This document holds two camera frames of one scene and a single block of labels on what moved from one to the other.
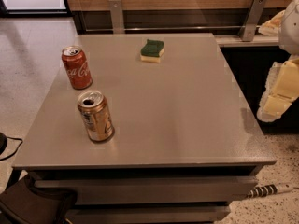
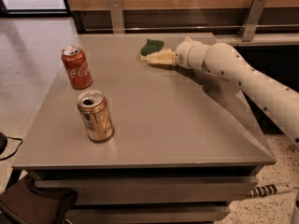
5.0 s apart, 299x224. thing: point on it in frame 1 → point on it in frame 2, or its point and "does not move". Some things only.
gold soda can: [93, 107] does not move
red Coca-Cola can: [78, 67] does not move
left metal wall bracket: [116, 6] does not move
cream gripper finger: [281, 89] → [167, 57]
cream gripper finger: [272, 26] → [188, 40]
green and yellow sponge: [152, 50] does not move
